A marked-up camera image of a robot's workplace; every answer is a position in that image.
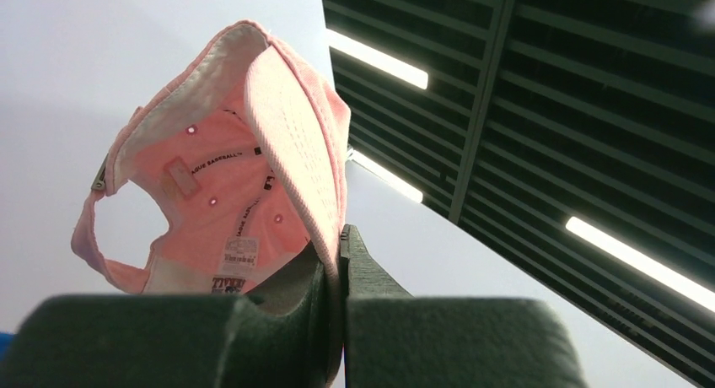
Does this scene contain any light pink baseball cap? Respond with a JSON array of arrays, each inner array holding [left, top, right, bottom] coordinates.
[[71, 19, 352, 295]]

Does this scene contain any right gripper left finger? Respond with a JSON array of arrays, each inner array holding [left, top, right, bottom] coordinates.
[[1, 246, 328, 387]]

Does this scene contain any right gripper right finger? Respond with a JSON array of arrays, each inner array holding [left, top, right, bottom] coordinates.
[[341, 225, 587, 387]]

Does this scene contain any ceiling light strip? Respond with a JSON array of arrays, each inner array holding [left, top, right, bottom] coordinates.
[[565, 216, 714, 312], [326, 29, 429, 89], [347, 148, 423, 203]]

